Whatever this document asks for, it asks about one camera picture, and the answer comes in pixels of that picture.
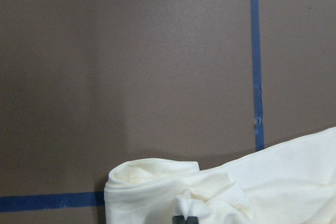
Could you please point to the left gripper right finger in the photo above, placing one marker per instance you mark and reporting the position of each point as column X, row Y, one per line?
column 192, row 220

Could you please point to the cream long-sleeve cat shirt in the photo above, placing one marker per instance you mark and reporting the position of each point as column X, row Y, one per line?
column 291, row 182

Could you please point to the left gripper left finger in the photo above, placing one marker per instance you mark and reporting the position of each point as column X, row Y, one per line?
column 178, row 219

